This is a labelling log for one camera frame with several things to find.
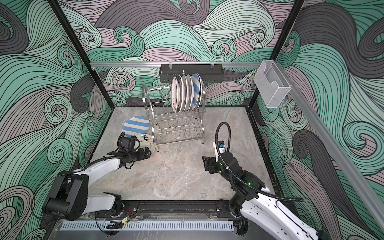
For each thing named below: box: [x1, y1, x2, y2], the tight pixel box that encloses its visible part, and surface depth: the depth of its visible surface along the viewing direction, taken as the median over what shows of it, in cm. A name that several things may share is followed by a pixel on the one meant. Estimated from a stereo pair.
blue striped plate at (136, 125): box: [122, 116, 151, 138], surface depth 112 cm
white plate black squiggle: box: [134, 133, 156, 155], surface depth 100 cm
